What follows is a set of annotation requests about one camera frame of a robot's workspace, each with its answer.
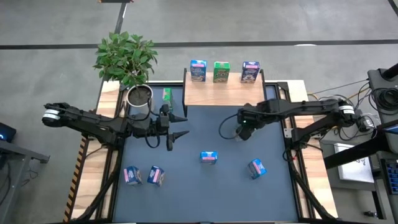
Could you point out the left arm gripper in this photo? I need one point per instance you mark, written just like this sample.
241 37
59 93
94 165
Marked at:
155 124

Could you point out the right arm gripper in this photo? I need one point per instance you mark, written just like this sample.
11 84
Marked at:
250 115

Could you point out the Apple Jacks green cereal box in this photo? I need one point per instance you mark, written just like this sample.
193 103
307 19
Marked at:
221 72
168 95

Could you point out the Frosted Flakes blue cereal box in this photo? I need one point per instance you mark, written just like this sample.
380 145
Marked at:
156 176
250 72
133 175

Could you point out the Rice Krispies blue cereal box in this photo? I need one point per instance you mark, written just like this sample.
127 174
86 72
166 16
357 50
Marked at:
257 169
209 157
198 71

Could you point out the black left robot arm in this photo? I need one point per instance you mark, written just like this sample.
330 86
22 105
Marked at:
93 124

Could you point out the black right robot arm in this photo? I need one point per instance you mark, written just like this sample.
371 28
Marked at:
311 109

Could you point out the cream plant pot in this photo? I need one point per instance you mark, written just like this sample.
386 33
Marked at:
140 95

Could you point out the blue-grey table mat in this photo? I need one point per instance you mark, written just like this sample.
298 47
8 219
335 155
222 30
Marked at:
202 193

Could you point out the green leafy plant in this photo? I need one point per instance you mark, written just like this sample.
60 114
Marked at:
124 59

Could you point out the black diagonal beam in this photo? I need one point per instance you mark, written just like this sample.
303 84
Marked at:
357 152

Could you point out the yellow-black hazard tape strip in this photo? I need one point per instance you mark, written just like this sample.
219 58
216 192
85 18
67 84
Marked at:
74 183

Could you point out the white board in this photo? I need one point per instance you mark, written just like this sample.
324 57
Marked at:
354 171

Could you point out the grey equipment cart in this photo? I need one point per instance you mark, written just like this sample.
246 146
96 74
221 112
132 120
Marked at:
376 81

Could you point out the keyboard with coloured keys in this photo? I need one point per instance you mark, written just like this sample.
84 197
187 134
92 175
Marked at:
392 174

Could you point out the small black floor object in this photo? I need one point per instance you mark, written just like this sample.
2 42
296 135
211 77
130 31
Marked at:
370 214

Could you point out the grey side desk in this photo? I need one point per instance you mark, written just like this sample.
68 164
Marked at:
12 161

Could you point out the dark monitor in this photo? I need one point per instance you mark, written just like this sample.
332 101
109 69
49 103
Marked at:
6 132

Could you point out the wooden shelf with black frame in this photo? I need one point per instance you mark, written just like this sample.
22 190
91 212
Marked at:
224 93

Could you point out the silver metal bracket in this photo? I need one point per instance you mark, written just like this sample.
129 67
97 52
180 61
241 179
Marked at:
287 133

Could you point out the black table frame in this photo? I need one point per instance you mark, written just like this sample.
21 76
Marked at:
115 174

